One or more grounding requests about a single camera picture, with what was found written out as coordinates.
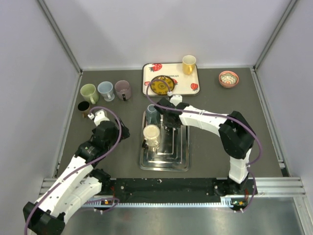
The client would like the purple mug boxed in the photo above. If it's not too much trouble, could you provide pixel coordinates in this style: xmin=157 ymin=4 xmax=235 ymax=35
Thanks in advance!
xmin=114 ymin=80 xmax=132 ymax=101

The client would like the light blue white mug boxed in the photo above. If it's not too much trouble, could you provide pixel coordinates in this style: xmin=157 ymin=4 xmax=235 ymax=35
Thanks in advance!
xmin=97 ymin=81 xmax=115 ymax=102

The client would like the brown striped cup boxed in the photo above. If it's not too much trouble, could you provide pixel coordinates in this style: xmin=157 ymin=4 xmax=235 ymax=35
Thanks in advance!
xmin=77 ymin=101 xmax=91 ymax=118

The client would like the green mug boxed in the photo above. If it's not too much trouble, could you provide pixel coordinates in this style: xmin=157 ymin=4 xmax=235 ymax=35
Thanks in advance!
xmin=80 ymin=84 xmax=99 ymax=105

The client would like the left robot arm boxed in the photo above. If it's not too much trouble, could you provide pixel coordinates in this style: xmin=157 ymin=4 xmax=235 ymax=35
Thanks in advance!
xmin=23 ymin=118 xmax=130 ymax=235

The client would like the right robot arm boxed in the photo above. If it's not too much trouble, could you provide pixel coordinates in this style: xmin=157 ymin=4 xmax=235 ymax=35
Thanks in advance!
xmin=155 ymin=98 xmax=255 ymax=194

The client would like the grey blue mug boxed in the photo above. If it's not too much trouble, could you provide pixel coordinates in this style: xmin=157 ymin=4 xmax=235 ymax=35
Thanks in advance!
xmin=145 ymin=104 xmax=160 ymax=125

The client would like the cream mug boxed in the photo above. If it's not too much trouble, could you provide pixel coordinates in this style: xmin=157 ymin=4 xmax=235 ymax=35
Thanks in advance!
xmin=143 ymin=124 xmax=161 ymax=147

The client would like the yellow mug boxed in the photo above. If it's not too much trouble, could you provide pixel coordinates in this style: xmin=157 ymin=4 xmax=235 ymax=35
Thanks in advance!
xmin=182 ymin=55 xmax=196 ymax=75

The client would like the metal tray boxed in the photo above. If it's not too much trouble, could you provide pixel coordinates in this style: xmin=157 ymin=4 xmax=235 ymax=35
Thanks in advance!
xmin=139 ymin=117 xmax=190 ymax=172

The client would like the strawberry serving tray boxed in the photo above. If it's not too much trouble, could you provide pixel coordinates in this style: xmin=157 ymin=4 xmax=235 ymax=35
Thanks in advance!
xmin=142 ymin=63 xmax=200 ymax=95

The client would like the pink patterned bowl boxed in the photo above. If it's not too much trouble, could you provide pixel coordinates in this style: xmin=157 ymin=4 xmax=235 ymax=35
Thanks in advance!
xmin=219 ymin=70 xmax=239 ymax=88

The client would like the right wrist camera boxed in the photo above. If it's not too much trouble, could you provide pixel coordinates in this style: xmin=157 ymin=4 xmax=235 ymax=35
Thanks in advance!
xmin=167 ymin=92 xmax=182 ymax=106

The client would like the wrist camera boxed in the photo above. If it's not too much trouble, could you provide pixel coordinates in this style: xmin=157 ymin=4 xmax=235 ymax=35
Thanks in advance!
xmin=88 ymin=109 xmax=110 ymax=126
xmin=167 ymin=92 xmax=182 ymax=106

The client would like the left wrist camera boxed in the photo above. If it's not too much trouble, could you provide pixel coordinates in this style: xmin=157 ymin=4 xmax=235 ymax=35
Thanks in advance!
xmin=88 ymin=109 xmax=110 ymax=126

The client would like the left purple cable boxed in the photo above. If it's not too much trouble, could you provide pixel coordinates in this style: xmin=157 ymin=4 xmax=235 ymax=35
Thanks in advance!
xmin=23 ymin=106 xmax=123 ymax=235

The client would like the aluminium frame rail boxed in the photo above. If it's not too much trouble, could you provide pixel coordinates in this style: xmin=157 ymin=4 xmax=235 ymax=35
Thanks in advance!
xmin=41 ymin=177 xmax=305 ymax=210

